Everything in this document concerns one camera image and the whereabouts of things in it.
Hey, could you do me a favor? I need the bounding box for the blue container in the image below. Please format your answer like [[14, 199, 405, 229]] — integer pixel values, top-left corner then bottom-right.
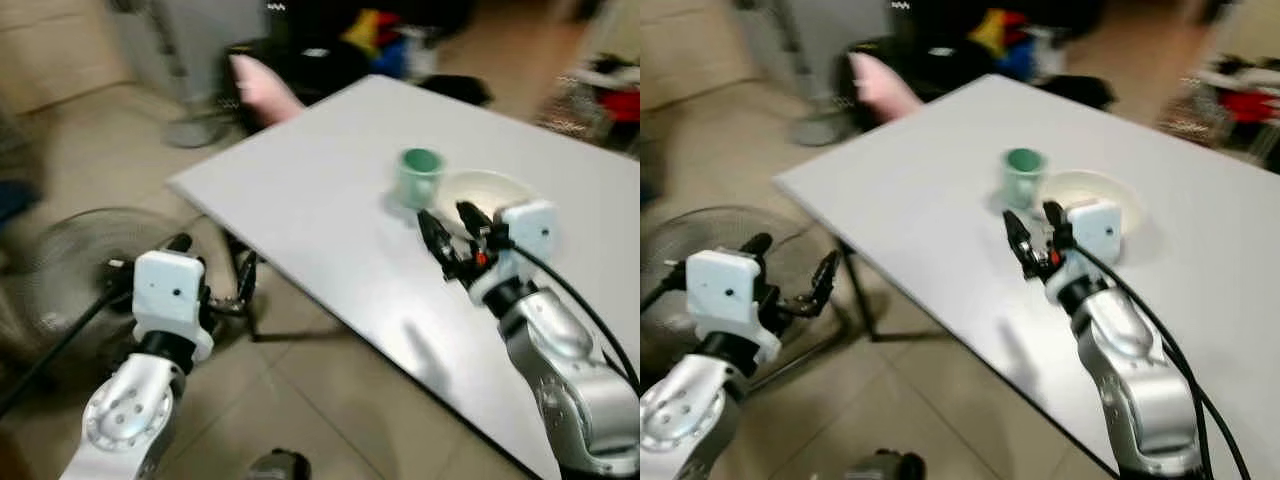
[[996, 38, 1039, 83], [372, 36, 413, 83]]

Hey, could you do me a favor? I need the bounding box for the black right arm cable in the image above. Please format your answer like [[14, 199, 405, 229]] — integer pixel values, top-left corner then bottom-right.
[[506, 240, 641, 401], [1072, 244, 1253, 480]]

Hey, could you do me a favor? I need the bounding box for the grey floor fan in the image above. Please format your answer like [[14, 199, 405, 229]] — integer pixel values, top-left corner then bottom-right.
[[14, 206, 237, 393], [640, 214, 843, 385]]

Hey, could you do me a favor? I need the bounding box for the grey robot foot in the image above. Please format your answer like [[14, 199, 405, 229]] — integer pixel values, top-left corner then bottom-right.
[[244, 449, 313, 480], [844, 449, 927, 480]]

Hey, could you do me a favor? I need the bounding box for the green cup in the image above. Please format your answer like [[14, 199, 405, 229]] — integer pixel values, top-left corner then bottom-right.
[[394, 147, 447, 212], [1002, 146, 1049, 211]]

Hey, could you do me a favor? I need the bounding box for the white plate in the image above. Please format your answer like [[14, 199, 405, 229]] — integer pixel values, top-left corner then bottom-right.
[[438, 169, 538, 243], [1040, 169, 1148, 243]]

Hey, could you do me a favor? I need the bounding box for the yellow toy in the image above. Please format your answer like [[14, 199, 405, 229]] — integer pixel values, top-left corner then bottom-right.
[[968, 8, 1013, 57], [340, 9, 387, 57]]

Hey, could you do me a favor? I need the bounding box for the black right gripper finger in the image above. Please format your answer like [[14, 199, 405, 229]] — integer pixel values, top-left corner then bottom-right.
[[416, 209, 459, 277], [455, 200, 493, 245], [1041, 200, 1069, 249], [1002, 209, 1039, 277]]

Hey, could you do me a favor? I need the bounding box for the black bag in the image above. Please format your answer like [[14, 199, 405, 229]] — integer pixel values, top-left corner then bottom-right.
[[222, 38, 373, 105], [850, 36, 1001, 101]]

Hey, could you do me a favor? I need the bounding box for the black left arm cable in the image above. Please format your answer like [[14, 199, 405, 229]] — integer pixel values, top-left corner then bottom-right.
[[640, 264, 693, 313], [0, 288, 117, 417]]

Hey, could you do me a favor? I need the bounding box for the black table leg frame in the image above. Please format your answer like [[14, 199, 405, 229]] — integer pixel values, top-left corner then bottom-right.
[[770, 238, 947, 393], [222, 232, 337, 347]]

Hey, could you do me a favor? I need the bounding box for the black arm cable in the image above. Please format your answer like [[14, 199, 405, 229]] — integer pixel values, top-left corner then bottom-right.
[[0, 288, 117, 417], [506, 240, 641, 401], [1072, 244, 1253, 480], [640, 264, 693, 313]]

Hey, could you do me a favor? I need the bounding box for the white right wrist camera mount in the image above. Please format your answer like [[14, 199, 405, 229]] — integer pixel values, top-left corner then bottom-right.
[[1044, 196, 1124, 303], [468, 198, 560, 305]]

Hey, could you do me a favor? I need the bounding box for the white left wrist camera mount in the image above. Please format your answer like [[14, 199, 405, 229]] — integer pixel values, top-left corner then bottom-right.
[[686, 248, 783, 367], [132, 250, 215, 363]]

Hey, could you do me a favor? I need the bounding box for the red box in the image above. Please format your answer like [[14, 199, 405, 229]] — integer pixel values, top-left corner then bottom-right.
[[598, 87, 641, 125], [1222, 88, 1280, 125]]

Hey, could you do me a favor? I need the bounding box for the grey round stand base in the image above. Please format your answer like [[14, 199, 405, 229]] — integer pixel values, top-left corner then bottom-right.
[[788, 106, 857, 148], [163, 108, 239, 150]]

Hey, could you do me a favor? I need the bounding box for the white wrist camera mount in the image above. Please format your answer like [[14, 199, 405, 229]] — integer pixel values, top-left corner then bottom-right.
[[132, 250, 215, 363], [1044, 196, 1124, 303], [468, 198, 560, 305], [686, 248, 783, 367]]

